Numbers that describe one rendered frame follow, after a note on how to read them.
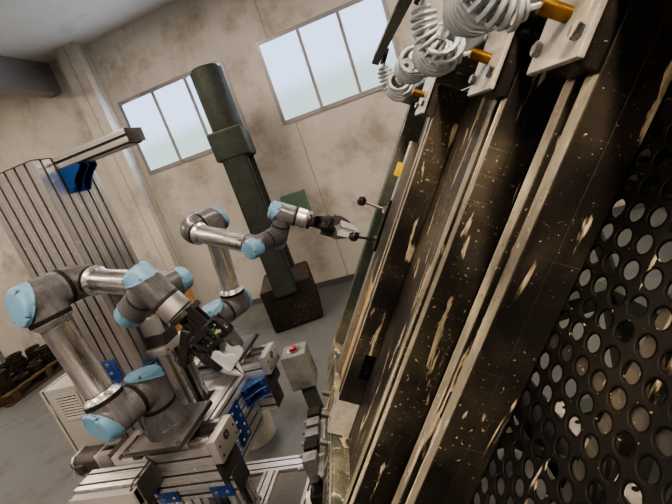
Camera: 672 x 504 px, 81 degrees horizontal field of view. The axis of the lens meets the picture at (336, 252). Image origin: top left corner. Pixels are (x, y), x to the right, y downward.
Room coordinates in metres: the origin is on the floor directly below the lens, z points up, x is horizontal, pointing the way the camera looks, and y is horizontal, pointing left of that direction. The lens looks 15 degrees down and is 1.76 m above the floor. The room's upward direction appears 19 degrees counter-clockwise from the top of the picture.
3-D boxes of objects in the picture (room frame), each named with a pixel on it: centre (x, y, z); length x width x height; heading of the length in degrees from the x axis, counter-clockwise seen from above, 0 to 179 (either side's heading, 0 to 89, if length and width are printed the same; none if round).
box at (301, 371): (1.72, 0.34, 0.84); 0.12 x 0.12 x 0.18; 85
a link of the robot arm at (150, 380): (1.25, 0.76, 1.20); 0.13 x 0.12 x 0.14; 152
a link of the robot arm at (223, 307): (1.74, 0.62, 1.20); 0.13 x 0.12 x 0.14; 143
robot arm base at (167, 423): (1.25, 0.75, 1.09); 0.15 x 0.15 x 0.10
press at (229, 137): (4.54, 0.67, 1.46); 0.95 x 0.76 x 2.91; 165
